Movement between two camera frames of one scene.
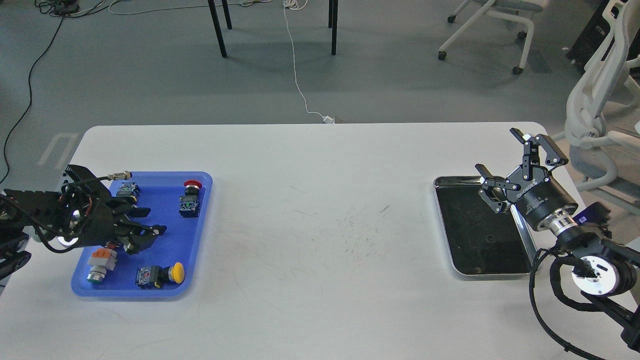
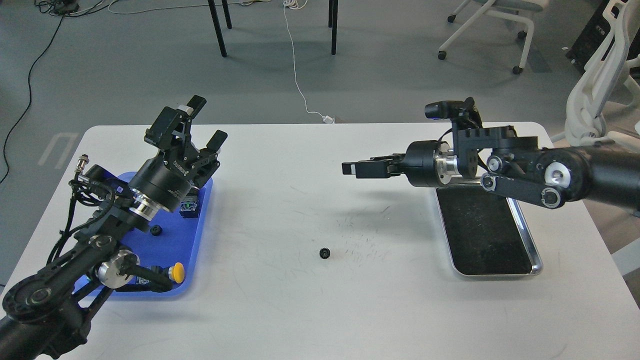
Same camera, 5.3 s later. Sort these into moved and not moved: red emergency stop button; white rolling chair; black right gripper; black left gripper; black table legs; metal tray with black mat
Moved: black left gripper; black right gripper
Not moved: white rolling chair; black table legs; metal tray with black mat; red emergency stop button
